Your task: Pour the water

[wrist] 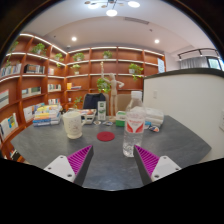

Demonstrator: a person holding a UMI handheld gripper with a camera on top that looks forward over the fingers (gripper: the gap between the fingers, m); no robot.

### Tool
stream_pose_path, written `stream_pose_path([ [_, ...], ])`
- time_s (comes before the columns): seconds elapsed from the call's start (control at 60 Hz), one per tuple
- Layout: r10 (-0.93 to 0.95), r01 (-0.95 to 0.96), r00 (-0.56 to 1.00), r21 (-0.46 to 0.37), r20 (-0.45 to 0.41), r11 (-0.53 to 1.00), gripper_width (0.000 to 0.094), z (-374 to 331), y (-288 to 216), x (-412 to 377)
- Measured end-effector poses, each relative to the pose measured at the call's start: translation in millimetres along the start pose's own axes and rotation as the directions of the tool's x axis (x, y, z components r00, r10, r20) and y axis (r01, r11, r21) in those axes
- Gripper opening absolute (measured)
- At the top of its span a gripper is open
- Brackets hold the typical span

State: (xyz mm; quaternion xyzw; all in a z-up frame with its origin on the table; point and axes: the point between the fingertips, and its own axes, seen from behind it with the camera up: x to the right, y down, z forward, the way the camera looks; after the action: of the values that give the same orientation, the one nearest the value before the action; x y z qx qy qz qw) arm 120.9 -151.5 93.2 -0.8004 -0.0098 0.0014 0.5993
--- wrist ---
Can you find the flat round red coaster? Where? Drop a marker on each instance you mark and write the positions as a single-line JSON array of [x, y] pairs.
[[105, 136]]

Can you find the flat orange-covered book pile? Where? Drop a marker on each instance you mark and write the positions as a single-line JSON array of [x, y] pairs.
[[90, 116]]

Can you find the blue colourful packet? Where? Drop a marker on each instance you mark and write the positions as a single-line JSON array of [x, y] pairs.
[[154, 128]]

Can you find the stack of colourful books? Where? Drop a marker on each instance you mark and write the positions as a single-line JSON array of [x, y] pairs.
[[46, 116]]

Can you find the small green and white box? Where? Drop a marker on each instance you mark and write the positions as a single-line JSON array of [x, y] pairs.
[[120, 119]]

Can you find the ceiling air vent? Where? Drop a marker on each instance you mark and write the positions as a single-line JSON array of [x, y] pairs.
[[136, 20]]

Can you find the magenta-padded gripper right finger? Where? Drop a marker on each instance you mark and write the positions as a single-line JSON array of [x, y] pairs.
[[160, 168]]

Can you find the wooden artist mannequin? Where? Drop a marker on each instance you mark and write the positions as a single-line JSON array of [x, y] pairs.
[[113, 93]]

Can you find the dark office chair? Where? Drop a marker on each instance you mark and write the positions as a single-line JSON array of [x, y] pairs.
[[93, 100]]

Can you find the wooden shelf unit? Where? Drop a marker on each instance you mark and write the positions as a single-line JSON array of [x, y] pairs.
[[123, 66]]

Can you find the recessed ceiling spotlight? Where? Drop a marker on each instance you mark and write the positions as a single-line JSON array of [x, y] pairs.
[[74, 38], [156, 41]]

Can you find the cream ceramic mug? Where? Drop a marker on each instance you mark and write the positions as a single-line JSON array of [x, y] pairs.
[[71, 125]]

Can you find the clear plastic water bottle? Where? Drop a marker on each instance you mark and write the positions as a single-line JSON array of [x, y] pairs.
[[134, 128]]

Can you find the white wall switch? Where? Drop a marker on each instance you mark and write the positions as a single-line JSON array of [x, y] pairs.
[[155, 94]]

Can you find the green and white carton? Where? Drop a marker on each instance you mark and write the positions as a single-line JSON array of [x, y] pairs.
[[101, 111]]

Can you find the ceiling chandelier lamp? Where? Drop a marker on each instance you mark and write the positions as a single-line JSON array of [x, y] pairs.
[[111, 12]]

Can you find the grey curtain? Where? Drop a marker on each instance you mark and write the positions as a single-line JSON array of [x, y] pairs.
[[193, 62]]

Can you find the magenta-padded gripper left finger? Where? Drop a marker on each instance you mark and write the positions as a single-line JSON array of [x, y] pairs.
[[63, 168]]

